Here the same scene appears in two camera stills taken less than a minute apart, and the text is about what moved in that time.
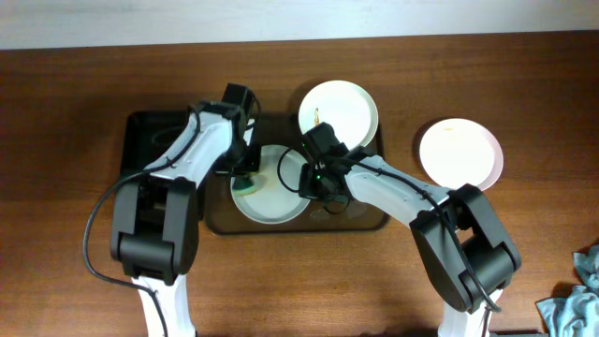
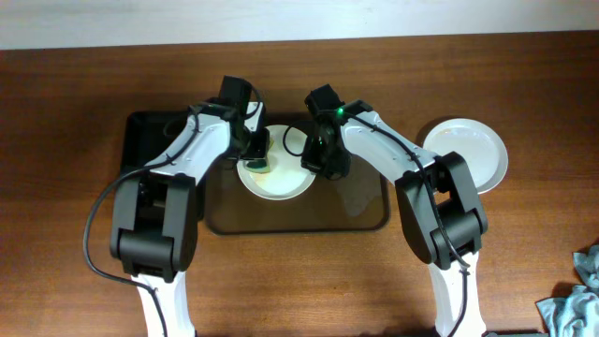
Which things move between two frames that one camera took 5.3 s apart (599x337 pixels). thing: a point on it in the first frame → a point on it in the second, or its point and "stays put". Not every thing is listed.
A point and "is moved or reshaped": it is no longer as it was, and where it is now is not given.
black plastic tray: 150,137 stays put
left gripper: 244,168 → 257,150
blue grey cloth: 576,313 stays put
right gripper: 325,190 → 320,160
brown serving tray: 223,213 stays put
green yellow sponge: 244,183 → 260,166
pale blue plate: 279,201 → 478,144
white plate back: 343,105 is moved or reshaped
